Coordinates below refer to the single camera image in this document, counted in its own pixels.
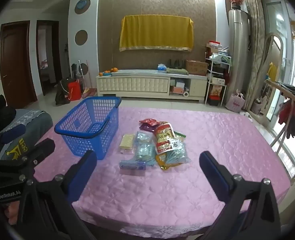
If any patterned gift box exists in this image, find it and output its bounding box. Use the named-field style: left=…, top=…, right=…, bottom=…
left=210, top=85, right=224, bottom=97

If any dark backpack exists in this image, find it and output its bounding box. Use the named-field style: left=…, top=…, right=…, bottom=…
left=55, top=78, right=72, bottom=105

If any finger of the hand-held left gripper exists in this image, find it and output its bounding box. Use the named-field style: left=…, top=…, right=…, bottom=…
left=0, top=124, right=27, bottom=153
left=0, top=138, right=55, bottom=168

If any arched standing mirror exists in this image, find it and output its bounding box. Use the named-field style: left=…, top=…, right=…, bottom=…
left=259, top=32, right=284, bottom=120

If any vase of red flowers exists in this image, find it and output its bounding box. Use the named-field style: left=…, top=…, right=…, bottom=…
left=227, top=0, right=245, bottom=10

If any beige patterned curtain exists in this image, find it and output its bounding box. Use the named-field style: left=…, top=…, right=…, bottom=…
left=242, top=0, right=265, bottom=110

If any yellow cloth cover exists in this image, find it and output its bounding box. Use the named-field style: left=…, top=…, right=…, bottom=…
left=119, top=15, right=194, bottom=53

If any cream television cabinet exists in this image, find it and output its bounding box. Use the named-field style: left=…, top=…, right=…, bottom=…
left=96, top=69, right=208, bottom=103

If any dark red snack packet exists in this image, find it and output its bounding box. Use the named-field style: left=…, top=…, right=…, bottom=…
left=139, top=118, right=160, bottom=127

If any brown cardboard box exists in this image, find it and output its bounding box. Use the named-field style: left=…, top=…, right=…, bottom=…
left=186, top=60, right=208, bottom=76

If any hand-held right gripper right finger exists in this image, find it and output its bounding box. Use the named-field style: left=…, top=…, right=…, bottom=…
left=199, top=151, right=281, bottom=240

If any grey chair cover yellow print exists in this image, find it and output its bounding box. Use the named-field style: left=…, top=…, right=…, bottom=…
left=0, top=109, right=53, bottom=160

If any red yellow snack bag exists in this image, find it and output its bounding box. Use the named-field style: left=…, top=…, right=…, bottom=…
left=154, top=122, right=179, bottom=155

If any silver standing air conditioner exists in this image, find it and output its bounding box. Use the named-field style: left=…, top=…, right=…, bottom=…
left=228, top=9, right=250, bottom=100

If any brown wooden door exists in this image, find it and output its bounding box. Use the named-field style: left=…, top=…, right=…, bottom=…
left=0, top=21, right=38, bottom=108

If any cartoon print light blue bag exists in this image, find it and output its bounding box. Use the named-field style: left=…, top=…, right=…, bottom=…
left=166, top=140, right=191, bottom=164

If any red white box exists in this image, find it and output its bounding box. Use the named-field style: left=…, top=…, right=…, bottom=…
left=206, top=40, right=223, bottom=53

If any wooden clothes rack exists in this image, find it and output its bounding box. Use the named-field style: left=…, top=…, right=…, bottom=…
left=265, top=79, right=295, bottom=188

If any blue plastic basket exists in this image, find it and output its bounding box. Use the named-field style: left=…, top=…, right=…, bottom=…
left=54, top=96, right=122, bottom=160

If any clear light blue snack bag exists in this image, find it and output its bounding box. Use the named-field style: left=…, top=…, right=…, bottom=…
left=134, top=131, right=158, bottom=167

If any pink shopping bag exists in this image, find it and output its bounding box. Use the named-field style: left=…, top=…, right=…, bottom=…
left=225, top=92, right=245, bottom=112

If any pink broom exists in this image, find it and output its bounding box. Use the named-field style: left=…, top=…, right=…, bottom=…
left=83, top=60, right=97, bottom=98

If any brown round wall decor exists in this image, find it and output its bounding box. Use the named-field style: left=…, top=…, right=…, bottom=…
left=75, top=29, right=88, bottom=46

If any red black clothing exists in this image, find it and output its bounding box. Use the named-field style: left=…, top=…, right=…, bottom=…
left=277, top=100, right=295, bottom=139

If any round wall decor blue plate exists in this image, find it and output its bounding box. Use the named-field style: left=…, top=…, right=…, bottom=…
left=75, top=0, right=91, bottom=14

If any red paper bag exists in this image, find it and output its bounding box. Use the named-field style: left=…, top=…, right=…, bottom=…
left=68, top=79, right=81, bottom=101

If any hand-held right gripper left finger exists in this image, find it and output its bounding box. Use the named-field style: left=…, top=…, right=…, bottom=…
left=16, top=150, right=98, bottom=240

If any green folded cloth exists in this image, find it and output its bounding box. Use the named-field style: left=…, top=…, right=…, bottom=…
left=166, top=67, right=189, bottom=75

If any white metal rack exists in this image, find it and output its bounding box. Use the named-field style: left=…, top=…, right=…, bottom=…
left=204, top=52, right=231, bottom=105

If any pale yellow cracker packet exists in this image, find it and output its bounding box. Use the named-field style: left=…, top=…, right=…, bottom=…
left=118, top=134, right=135, bottom=155

